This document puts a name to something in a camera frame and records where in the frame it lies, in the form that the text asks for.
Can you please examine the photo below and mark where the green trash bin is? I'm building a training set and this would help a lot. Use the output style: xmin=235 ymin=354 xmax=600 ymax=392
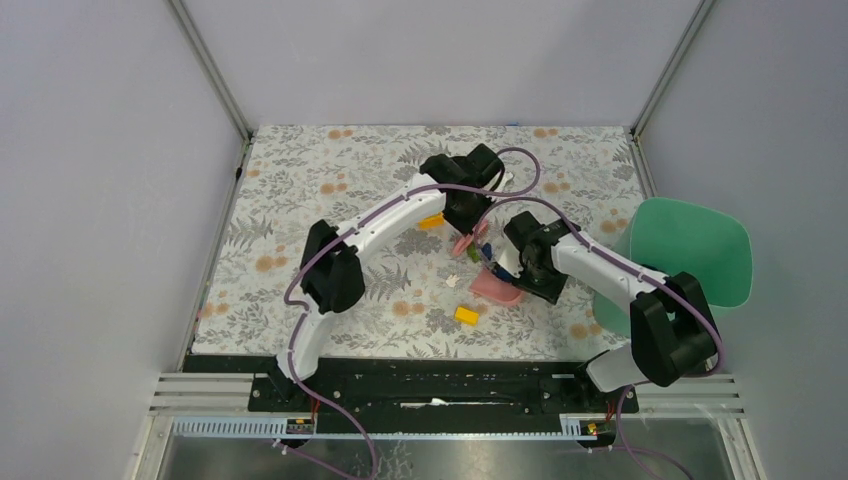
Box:
xmin=613 ymin=197 xmax=753 ymax=318

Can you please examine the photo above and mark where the floral table mat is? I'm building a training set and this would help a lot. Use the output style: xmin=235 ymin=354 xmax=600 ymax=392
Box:
xmin=191 ymin=125 xmax=644 ymax=360

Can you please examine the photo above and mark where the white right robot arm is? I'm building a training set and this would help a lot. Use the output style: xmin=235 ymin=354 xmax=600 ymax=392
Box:
xmin=504 ymin=212 xmax=720 ymax=412

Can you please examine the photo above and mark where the pink dustpan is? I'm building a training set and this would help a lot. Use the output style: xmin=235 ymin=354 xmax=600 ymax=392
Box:
xmin=469 ymin=270 xmax=524 ymax=307

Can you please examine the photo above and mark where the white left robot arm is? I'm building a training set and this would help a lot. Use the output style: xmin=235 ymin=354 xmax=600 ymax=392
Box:
xmin=271 ymin=144 xmax=506 ymax=411

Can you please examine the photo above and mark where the yellow grid toy block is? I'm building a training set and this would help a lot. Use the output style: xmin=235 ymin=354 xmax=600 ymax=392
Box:
xmin=417 ymin=213 xmax=446 ymax=231

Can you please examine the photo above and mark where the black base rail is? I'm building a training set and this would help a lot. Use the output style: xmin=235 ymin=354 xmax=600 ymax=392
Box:
xmin=183 ymin=355 xmax=640 ymax=437

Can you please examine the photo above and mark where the green paper scrap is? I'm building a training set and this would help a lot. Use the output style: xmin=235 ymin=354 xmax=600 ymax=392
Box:
xmin=466 ymin=244 xmax=480 ymax=263

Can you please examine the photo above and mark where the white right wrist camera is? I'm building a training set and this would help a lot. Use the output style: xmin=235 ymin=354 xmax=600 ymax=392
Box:
xmin=496 ymin=248 xmax=523 ymax=278

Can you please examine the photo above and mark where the pink hand brush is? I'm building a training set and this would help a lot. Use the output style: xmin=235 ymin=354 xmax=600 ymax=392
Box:
xmin=451 ymin=220 xmax=488 ymax=257

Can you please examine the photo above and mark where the small yellow block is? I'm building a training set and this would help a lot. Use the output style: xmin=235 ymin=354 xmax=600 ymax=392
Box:
xmin=454 ymin=306 xmax=480 ymax=326

